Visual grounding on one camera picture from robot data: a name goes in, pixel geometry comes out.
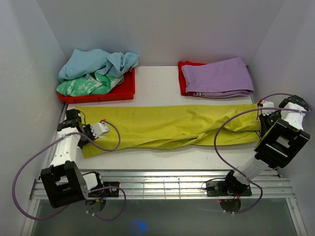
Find yellow-green trousers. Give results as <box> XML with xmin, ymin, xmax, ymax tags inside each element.
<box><xmin>77</xmin><ymin>104</ymin><xmax>261</xmax><ymax>158</ymax></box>

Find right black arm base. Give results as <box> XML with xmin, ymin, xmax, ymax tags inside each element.
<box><xmin>201</xmin><ymin>178</ymin><xmax>252</xmax><ymax>213</ymax></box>

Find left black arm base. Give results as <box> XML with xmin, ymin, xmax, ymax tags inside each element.
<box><xmin>85</xmin><ymin>181</ymin><xmax>120</xmax><ymax>213</ymax></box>

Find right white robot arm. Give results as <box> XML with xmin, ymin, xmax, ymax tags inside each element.
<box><xmin>221</xmin><ymin>95</ymin><xmax>310</xmax><ymax>195</ymax></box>

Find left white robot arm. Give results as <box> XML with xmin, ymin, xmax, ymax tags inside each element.
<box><xmin>40</xmin><ymin>109</ymin><xmax>109</xmax><ymax>208</ymax></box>

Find folded purple trousers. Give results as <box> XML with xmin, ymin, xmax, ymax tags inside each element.
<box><xmin>182</xmin><ymin>57</ymin><xmax>254</xmax><ymax>98</ymax></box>

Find green white patterned garment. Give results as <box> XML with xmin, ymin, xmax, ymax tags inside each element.
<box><xmin>57</xmin><ymin>72</ymin><xmax>124</xmax><ymax>97</ymax></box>

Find red plastic tray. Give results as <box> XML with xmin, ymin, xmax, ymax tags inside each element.
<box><xmin>59</xmin><ymin>68</ymin><xmax>136</xmax><ymax>104</ymax></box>

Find light blue garment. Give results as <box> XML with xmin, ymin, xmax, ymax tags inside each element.
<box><xmin>58</xmin><ymin>49</ymin><xmax>139</xmax><ymax>83</ymax></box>

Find folded red garment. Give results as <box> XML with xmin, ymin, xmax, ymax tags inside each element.
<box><xmin>178</xmin><ymin>61</ymin><xmax>205</xmax><ymax>96</ymax></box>

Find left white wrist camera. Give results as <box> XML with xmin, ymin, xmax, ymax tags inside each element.
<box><xmin>91</xmin><ymin>121</ymin><xmax>110</xmax><ymax>140</ymax></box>

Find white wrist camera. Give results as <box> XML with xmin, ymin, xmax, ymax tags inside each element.
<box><xmin>257</xmin><ymin>99</ymin><xmax>275</xmax><ymax>117</ymax></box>
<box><xmin>91</xmin><ymin>121</ymin><xmax>110</xmax><ymax>140</ymax></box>

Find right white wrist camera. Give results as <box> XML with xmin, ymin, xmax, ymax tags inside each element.
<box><xmin>257</xmin><ymin>99</ymin><xmax>275</xmax><ymax>117</ymax></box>

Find aluminium rail frame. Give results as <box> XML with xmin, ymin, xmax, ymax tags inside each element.
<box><xmin>22</xmin><ymin>171</ymin><xmax>307</xmax><ymax>236</ymax></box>

